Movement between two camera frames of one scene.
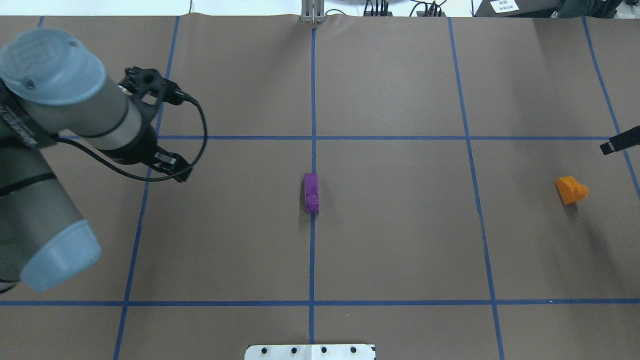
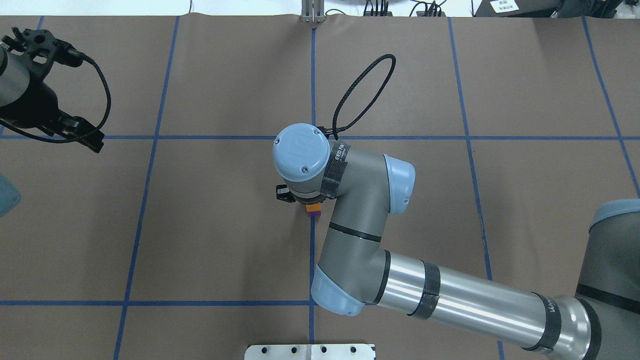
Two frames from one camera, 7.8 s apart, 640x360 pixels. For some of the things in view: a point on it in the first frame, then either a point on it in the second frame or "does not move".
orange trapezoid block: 570,190 -> 316,207
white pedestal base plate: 310,352 does not move
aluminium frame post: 313,11 does not move
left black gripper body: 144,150 -> 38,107
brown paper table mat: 435,185 does not move
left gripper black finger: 170,163 -> 79,130
